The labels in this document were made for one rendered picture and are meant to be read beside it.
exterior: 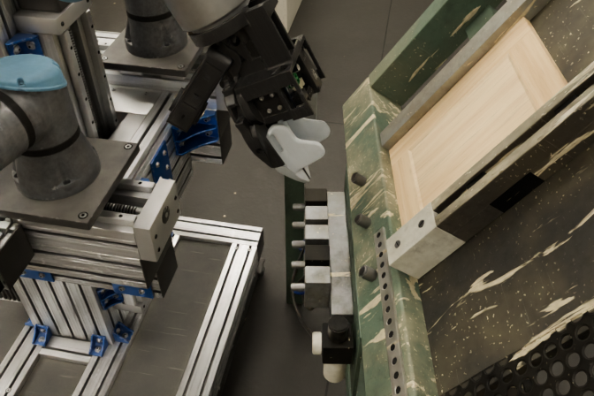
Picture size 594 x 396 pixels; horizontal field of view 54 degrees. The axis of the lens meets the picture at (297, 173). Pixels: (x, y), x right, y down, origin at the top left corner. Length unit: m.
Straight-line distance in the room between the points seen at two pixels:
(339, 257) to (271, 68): 0.82
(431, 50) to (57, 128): 0.91
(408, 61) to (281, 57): 1.00
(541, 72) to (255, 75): 0.66
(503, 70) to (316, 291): 0.59
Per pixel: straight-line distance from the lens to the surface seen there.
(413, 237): 1.06
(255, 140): 0.58
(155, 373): 1.82
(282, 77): 0.54
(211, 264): 2.02
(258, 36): 0.55
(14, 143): 0.99
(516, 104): 1.12
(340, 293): 1.27
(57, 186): 1.10
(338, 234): 1.38
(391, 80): 1.55
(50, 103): 1.02
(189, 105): 0.61
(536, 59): 1.14
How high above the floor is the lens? 1.75
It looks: 41 degrees down
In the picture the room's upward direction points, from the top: straight up
